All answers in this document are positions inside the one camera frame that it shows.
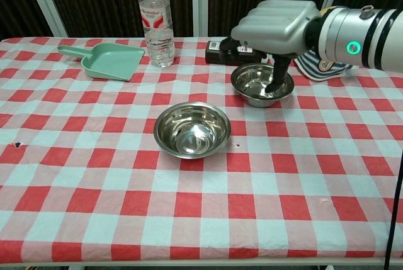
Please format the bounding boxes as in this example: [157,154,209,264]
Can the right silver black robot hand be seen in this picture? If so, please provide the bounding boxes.
[219,0,321,94]

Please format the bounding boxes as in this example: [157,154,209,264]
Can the stainless steel bowl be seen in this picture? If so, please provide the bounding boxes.
[230,73,295,109]
[231,63,295,99]
[153,101,232,160]

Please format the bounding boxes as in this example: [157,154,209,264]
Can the yellow striped plush toy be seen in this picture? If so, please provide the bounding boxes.
[294,6,358,82]

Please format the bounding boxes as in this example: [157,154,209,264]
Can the brown labelled medicine bottle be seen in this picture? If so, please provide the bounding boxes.
[205,40,268,66]

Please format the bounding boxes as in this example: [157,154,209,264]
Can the clear plastic water bottle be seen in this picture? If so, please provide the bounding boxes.
[137,0,176,69]

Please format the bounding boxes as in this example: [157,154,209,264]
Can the mint green plastic dustpan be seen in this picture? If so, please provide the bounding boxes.
[57,42,146,82]

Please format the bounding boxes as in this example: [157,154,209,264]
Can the red white checkered tablecloth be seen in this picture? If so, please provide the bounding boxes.
[0,35,403,264]

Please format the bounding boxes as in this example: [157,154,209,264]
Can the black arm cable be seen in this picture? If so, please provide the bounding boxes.
[383,152,403,270]

